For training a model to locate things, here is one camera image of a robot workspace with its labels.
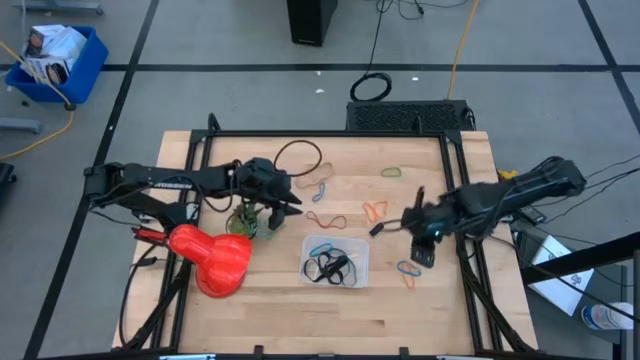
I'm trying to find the yellow hanging power cable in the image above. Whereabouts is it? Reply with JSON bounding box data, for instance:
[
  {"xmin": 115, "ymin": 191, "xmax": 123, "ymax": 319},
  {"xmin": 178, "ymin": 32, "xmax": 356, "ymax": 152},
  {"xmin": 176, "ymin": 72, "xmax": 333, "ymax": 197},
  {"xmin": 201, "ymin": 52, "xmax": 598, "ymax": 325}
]
[{"xmin": 446, "ymin": 0, "xmax": 481, "ymax": 100}]

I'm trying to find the potted artificial succulent plant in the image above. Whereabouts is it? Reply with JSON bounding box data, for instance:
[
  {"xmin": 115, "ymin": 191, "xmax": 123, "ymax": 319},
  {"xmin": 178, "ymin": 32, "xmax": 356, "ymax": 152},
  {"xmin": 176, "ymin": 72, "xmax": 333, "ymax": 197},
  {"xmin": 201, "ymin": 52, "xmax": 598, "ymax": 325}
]
[{"xmin": 225, "ymin": 199, "xmax": 277, "ymax": 241}]

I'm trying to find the red handled tool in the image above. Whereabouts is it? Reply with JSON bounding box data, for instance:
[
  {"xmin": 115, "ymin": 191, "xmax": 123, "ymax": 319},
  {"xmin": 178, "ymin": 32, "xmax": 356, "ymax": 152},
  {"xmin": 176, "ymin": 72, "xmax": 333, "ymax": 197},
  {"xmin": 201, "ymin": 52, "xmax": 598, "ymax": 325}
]
[{"xmin": 130, "ymin": 226, "xmax": 170, "ymax": 245}]

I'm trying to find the white labelled bottle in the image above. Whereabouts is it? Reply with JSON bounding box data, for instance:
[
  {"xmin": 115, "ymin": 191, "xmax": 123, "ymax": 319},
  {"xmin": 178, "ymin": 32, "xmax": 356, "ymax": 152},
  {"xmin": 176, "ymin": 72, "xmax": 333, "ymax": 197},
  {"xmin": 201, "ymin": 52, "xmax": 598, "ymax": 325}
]
[{"xmin": 581, "ymin": 301, "xmax": 635, "ymax": 331}]

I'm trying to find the black computer tower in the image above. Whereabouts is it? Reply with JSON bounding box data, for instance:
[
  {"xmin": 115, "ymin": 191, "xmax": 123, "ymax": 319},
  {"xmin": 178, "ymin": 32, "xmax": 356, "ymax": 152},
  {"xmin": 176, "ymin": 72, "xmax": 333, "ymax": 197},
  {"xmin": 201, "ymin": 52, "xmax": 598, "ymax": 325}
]
[{"xmin": 286, "ymin": 0, "xmax": 339, "ymax": 48}]

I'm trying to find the thin red rubber band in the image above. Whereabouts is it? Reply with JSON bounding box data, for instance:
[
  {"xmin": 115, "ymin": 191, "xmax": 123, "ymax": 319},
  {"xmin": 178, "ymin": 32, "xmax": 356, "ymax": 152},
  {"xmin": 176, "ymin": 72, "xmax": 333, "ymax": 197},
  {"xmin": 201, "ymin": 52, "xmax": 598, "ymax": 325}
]
[{"xmin": 305, "ymin": 209, "xmax": 349, "ymax": 231}]

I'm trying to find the clear plastic bin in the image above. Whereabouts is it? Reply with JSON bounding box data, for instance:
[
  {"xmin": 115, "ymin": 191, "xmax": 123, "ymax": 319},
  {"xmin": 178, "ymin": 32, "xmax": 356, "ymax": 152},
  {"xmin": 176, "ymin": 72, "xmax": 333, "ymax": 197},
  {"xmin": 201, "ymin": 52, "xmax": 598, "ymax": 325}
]
[{"xmin": 298, "ymin": 234, "xmax": 372, "ymax": 290}]

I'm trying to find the wide black rubber band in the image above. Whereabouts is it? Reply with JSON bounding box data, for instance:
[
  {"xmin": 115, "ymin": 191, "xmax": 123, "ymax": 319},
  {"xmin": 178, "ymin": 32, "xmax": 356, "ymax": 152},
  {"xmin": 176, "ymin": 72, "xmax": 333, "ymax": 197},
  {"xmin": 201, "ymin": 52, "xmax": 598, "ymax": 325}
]
[
  {"xmin": 319, "ymin": 247, "xmax": 359, "ymax": 288},
  {"xmin": 303, "ymin": 252, "xmax": 351, "ymax": 286}
]

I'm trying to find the red plastic vase-shaped object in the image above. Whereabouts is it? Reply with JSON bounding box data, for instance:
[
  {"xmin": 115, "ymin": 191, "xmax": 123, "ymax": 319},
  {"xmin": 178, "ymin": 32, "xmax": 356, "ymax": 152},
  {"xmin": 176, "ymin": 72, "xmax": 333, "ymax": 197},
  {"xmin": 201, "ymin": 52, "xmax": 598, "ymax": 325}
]
[{"xmin": 167, "ymin": 223, "xmax": 254, "ymax": 300}]

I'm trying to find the black metal table frame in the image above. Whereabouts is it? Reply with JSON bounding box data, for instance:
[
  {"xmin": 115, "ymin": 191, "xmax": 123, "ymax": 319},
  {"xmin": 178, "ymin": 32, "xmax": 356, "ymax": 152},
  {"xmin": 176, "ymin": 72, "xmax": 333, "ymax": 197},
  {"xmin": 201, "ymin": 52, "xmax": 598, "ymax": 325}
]
[{"xmin": 119, "ymin": 112, "xmax": 539, "ymax": 354}]

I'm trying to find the yellow floor cable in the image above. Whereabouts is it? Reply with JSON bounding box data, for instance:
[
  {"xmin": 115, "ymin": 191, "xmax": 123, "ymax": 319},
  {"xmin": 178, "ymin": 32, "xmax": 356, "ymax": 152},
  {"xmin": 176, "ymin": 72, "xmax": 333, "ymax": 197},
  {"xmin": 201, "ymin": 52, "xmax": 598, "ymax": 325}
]
[{"xmin": 0, "ymin": 39, "xmax": 75, "ymax": 161}]

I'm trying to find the black hanging cable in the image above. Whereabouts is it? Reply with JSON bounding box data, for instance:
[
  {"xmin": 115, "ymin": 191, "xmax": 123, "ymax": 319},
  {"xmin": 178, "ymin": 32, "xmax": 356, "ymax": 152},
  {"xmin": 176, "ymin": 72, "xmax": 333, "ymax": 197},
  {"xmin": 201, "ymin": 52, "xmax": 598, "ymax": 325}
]
[{"xmin": 348, "ymin": 0, "xmax": 394, "ymax": 103}]

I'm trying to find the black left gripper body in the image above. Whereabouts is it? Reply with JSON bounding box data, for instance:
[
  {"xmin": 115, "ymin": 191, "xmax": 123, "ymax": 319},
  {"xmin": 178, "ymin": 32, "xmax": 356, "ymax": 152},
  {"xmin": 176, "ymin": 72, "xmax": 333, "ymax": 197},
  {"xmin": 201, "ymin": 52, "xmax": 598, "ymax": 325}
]
[{"xmin": 233, "ymin": 168, "xmax": 295, "ymax": 208}]

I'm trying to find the tan rubber band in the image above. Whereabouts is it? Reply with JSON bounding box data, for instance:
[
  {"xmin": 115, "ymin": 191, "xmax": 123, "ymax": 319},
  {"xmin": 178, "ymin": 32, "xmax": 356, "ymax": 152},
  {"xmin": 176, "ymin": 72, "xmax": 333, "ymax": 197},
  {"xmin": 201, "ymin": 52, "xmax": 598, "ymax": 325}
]
[{"xmin": 293, "ymin": 160, "xmax": 335, "ymax": 190}]

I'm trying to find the black metal stand frame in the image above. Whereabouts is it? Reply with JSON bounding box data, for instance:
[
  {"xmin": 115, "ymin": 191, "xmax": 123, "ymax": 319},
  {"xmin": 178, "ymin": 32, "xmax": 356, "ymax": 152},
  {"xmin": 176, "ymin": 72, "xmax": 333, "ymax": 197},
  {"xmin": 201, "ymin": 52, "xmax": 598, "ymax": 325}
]
[{"xmin": 519, "ymin": 232, "xmax": 640, "ymax": 360}]

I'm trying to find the grey metal base bar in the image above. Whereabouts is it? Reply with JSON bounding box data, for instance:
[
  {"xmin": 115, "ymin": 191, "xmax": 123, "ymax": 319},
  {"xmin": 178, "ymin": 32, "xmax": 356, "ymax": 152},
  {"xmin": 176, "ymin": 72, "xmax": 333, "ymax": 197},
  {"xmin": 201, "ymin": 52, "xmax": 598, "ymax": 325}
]
[
  {"xmin": 0, "ymin": 117, "xmax": 41, "ymax": 135},
  {"xmin": 13, "ymin": 0, "xmax": 105, "ymax": 15}
]

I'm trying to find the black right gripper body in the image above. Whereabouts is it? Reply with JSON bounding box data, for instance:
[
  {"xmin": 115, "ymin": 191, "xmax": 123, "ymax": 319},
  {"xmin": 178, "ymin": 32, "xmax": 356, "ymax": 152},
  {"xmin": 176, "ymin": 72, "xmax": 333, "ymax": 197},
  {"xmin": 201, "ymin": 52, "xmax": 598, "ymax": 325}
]
[{"xmin": 401, "ymin": 194, "xmax": 469, "ymax": 242}]

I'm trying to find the black power adapter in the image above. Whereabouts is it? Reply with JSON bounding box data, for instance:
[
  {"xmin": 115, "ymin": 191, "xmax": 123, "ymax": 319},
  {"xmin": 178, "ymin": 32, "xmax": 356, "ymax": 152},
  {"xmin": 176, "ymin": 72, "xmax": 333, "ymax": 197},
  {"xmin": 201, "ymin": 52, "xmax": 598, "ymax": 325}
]
[{"xmin": 514, "ymin": 204, "xmax": 547, "ymax": 226}]

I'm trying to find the white cardboard box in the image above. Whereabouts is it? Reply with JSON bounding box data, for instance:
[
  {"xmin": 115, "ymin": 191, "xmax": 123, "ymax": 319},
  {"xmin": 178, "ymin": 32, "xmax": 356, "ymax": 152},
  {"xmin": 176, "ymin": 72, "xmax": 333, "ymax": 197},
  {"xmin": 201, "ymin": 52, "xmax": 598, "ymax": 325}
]
[
  {"xmin": 23, "ymin": 55, "xmax": 71, "ymax": 86},
  {"xmin": 23, "ymin": 23, "xmax": 89, "ymax": 64}
]

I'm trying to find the black perforated computer case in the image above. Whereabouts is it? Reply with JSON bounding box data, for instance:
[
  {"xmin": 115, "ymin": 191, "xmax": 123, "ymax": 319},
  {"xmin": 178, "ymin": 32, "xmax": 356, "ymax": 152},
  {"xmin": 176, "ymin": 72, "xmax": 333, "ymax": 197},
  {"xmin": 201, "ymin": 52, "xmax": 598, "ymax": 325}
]
[{"xmin": 345, "ymin": 99, "xmax": 476, "ymax": 133}]

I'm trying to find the blue plastic floor bin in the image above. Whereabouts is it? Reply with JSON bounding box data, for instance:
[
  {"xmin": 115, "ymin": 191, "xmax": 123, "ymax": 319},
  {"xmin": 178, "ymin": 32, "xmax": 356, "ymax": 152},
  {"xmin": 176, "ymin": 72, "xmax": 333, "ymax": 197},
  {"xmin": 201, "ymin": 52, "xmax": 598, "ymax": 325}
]
[{"xmin": 4, "ymin": 24, "xmax": 110, "ymax": 111}]

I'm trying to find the wide teal rubber band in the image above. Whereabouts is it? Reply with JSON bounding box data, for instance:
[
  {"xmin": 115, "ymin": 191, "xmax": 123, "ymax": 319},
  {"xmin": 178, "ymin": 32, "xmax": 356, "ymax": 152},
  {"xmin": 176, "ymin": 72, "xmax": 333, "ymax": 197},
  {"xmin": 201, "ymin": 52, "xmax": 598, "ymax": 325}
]
[{"xmin": 396, "ymin": 259, "xmax": 423, "ymax": 278}]

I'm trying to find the large thin brown rubber band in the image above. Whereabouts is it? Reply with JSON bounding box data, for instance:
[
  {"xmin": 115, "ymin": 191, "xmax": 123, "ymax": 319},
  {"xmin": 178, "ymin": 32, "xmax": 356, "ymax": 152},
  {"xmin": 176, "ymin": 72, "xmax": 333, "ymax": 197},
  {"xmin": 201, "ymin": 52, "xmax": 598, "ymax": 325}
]
[{"xmin": 272, "ymin": 138, "xmax": 324, "ymax": 178}]

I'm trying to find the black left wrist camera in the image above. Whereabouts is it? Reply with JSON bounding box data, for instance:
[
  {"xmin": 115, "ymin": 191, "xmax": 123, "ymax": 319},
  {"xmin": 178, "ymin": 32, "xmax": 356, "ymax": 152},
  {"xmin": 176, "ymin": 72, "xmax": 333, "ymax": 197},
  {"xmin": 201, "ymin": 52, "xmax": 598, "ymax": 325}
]
[{"xmin": 243, "ymin": 156, "xmax": 277, "ymax": 176}]

